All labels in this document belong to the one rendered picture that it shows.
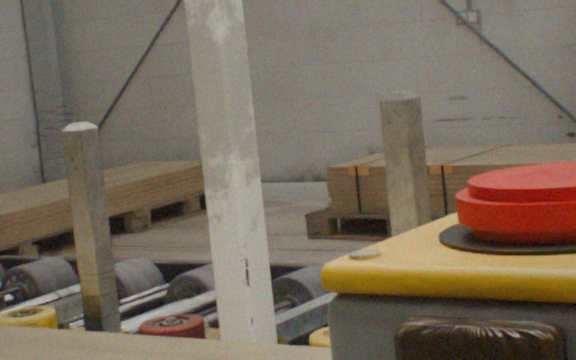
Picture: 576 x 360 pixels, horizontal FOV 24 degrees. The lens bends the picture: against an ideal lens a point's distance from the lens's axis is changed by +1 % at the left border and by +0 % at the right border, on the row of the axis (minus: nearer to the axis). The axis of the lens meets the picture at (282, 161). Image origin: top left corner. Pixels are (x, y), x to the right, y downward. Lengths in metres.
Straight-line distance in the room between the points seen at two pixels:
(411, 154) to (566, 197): 1.28
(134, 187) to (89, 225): 6.57
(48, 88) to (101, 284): 8.28
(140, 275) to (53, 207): 5.49
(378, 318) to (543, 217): 0.03
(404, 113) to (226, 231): 0.24
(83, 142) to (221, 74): 0.38
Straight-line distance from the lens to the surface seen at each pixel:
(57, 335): 1.70
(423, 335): 0.23
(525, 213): 0.25
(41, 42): 10.10
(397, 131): 1.52
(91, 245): 1.84
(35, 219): 7.76
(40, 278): 2.49
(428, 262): 0.24
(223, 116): 1.50
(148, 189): 8.52
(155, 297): 2.31
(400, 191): 1.53
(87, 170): 1.82
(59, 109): 10.24
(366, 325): 0.25
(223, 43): 1.49
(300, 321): 1.86
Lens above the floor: 1.27
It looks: 6 degrees down
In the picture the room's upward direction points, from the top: 6 degrees counter-clockwise
